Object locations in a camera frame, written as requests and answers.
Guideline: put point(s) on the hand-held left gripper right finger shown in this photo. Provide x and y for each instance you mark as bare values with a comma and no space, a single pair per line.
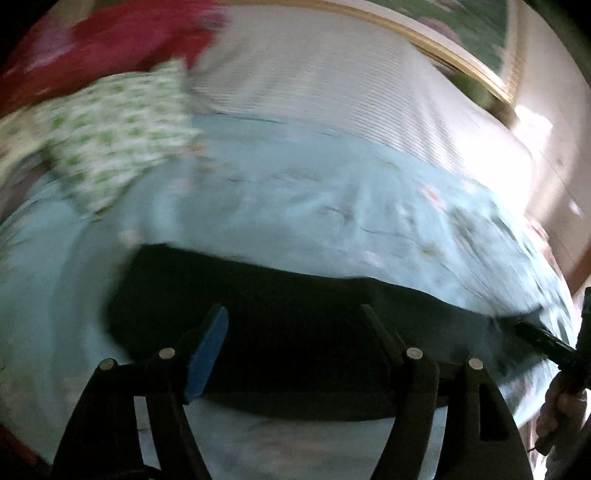
378,330

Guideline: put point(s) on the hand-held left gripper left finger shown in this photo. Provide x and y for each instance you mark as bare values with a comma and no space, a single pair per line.
208,351

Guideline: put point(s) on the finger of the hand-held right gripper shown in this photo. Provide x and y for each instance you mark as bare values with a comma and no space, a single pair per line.
540,339

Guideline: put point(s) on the black pants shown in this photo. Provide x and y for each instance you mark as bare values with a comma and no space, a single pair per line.
295,332

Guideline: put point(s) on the person's right hand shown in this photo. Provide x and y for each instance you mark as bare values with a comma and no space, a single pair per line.
556,410

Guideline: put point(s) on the light blue floral bedsheet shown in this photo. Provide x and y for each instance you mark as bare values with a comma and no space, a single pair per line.
286,198

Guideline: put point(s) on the green patterned white pillow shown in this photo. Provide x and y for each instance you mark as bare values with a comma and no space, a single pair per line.
115,138

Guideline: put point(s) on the gold framed picture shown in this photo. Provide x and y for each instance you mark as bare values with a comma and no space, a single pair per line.
443,37

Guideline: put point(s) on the red blanket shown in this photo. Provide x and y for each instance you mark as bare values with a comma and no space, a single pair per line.
106,41

